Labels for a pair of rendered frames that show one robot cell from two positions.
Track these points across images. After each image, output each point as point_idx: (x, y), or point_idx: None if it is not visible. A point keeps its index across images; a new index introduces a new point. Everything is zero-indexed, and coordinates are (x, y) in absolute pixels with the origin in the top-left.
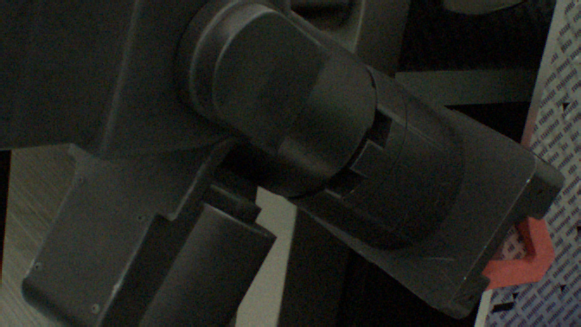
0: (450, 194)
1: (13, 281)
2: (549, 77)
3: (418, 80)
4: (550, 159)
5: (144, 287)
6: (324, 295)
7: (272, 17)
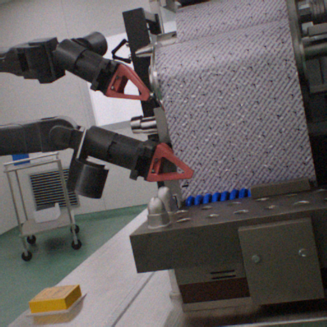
0: (135, 156)
1: None
2: (169, 128)
3: None
4: (180, 147)
5: (74, 178)
6: (179, 197)
7: (57, 127)
